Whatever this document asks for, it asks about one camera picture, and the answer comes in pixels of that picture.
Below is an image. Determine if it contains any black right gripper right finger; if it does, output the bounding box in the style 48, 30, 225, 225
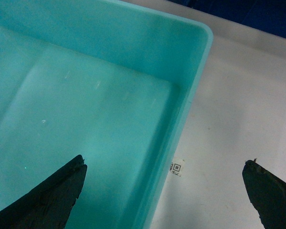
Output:
242, 160, 286, 229

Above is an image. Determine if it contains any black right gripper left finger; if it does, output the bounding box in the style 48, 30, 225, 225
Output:
0, 155, 87, 229

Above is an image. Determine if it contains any teal plastic bin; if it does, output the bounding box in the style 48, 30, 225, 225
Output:
0, 0, 213, 229

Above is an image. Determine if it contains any QR code sticker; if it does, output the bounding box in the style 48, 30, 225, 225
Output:
169, 159, 185, 177

